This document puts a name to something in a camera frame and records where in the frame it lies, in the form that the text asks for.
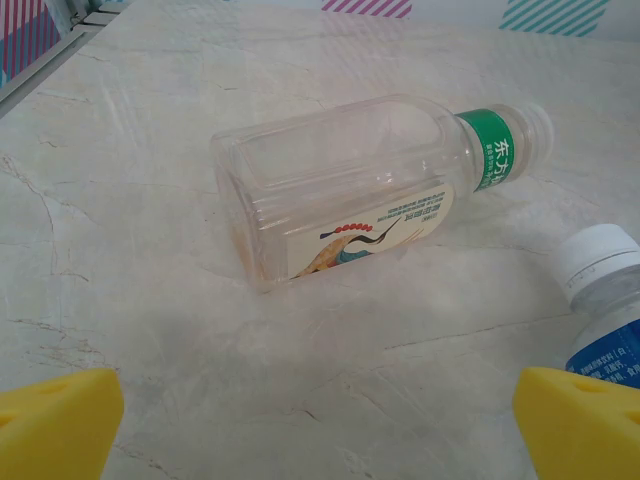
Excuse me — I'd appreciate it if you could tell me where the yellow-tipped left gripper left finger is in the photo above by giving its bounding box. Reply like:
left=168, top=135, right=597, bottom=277
left=0, top=368, right=125, bottom=480

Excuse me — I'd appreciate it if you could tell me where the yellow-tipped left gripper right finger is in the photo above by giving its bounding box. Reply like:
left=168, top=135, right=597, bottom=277
left=515, top=366, right=640, bottom=480

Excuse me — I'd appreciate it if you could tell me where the clear bottle green neck label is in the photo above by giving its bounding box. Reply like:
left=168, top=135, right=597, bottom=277
left=209, top=93, right=556, bottom=296

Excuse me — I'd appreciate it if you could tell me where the small blue-label water bottle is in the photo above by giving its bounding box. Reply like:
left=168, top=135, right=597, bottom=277
left=557, top=223, right=640, bottom=390

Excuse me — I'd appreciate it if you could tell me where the aluminium left side rail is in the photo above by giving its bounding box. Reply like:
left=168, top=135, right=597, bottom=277
left=0, top=0, right=134, bottom=119

